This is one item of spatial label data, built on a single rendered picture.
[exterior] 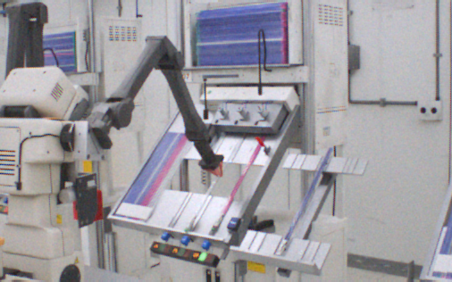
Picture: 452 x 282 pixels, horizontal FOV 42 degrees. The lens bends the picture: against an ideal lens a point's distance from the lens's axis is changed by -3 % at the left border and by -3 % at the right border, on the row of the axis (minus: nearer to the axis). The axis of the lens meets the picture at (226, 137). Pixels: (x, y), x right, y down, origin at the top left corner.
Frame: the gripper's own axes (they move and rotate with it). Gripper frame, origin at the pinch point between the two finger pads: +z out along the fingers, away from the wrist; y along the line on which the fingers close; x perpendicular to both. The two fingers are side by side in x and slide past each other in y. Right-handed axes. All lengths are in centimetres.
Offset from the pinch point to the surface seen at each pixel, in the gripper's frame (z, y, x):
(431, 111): 94, -30, -143
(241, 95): -9.9, 5.6, -38.6
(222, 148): 0.2, 7.5, -15.1
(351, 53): 63, 23, -165
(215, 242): 4.5, -13.9, 30.0
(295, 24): -33, -23, -58
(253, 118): -7.0, -5.6, -27.5
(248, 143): -0.2, -4.7, -18.9
